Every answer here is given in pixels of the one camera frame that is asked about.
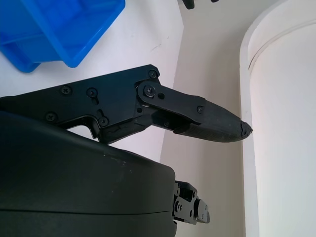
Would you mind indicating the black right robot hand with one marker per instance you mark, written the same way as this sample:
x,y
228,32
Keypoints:
x,y
74,177

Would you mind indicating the blue plastic tray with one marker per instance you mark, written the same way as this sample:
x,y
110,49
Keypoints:
x,y
56,27

